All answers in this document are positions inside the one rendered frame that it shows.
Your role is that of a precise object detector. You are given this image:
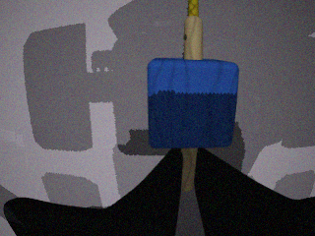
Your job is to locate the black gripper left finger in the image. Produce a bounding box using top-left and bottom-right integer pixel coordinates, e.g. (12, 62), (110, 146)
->
(3, 148), (184, 236)

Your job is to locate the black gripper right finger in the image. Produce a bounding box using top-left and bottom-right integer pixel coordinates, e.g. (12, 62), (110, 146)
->
(194, 148), (315, 236)

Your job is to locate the thin wooden stick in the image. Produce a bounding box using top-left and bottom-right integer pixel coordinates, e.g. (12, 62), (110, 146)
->
(181, 0), (204, 193)

